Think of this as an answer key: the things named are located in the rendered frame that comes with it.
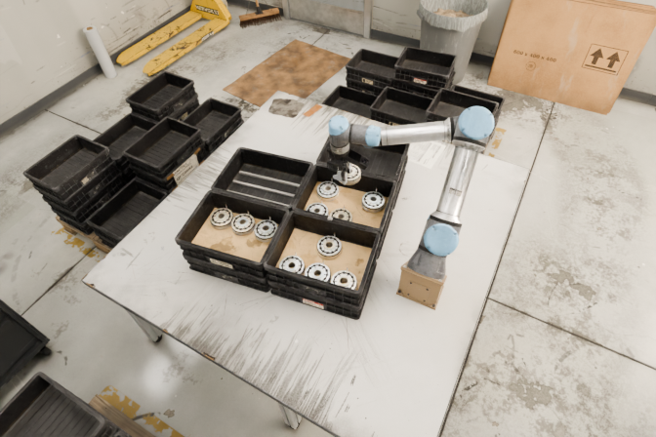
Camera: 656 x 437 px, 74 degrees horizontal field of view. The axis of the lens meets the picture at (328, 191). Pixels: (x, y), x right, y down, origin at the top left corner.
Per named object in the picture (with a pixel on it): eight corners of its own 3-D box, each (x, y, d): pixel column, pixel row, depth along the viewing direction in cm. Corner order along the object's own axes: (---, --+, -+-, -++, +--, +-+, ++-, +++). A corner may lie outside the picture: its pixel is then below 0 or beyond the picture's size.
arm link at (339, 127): (348, 131, 156) (324, 128, 158) (348, 150, 166) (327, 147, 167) (351, 114, 161) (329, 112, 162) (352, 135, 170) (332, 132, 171)
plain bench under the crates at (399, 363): (496, 245, 282) (530, 169, 230) (400, 512, 191) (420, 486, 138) (288, 166, 337) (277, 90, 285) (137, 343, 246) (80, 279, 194)
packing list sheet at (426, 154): (447, 143, 245) (447, 143, 245) (432, 170, 232) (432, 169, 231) (392, 127, 256) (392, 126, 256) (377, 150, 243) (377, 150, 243)
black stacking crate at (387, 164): (408, 156, 224) (411, 139, 215) (395, 197, 205) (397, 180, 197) (335, 141, 233) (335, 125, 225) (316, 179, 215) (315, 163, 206)
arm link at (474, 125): (450, 255, 165) (493, 114, 160) (453, 262, 150) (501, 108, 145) (419, 245, 167) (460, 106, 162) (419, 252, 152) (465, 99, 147)
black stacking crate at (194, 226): (292, 226, 196) (290, 210, 187) (265, 281, 177) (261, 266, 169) (215, 206, 205) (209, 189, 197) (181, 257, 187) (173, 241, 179)
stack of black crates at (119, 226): (146, 200, 299) (134, 178, 282) (179, 217, 288) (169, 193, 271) (101, 243, 276) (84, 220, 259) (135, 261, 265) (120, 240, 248)
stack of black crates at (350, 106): (383, 121, 347) (385, 98, 330) (367, 143, 330) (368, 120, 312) (339, 107, 361) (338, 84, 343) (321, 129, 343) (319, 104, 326)
